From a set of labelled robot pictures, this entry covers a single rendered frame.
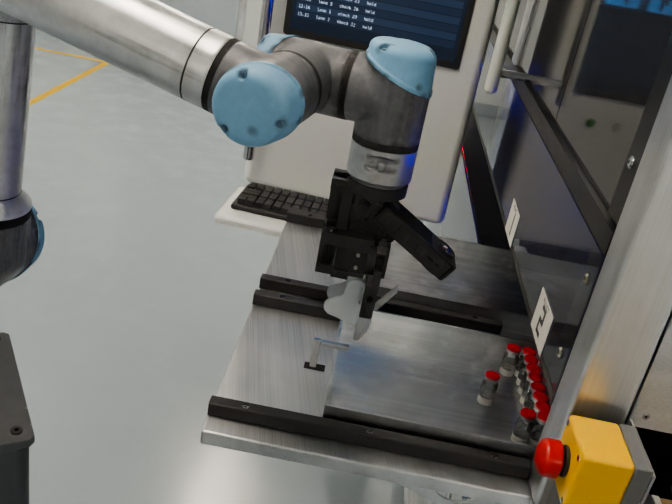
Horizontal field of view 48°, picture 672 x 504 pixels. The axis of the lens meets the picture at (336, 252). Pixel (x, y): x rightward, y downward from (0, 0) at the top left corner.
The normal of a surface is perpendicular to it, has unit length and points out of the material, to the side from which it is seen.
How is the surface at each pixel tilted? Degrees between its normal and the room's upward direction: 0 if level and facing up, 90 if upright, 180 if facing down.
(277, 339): 0
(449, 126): 90
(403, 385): 0
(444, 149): 90
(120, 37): 85
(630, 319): 90
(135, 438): 0
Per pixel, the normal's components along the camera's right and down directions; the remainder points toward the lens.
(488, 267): 0.17, -0.89
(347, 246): -0.10, 0.42
